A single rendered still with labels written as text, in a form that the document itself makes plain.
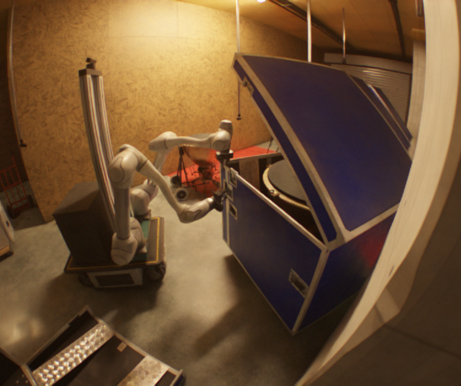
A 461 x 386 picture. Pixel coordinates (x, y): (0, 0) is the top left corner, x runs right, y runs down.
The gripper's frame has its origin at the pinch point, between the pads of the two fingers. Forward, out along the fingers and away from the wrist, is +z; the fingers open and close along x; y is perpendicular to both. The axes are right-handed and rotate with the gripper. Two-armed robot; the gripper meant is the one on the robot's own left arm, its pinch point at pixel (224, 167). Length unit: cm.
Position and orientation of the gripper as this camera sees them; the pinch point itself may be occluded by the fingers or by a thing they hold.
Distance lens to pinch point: 172.7
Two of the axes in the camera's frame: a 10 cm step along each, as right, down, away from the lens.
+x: 9.1, -2.1, 3.6
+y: 4.1, 5.7, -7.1
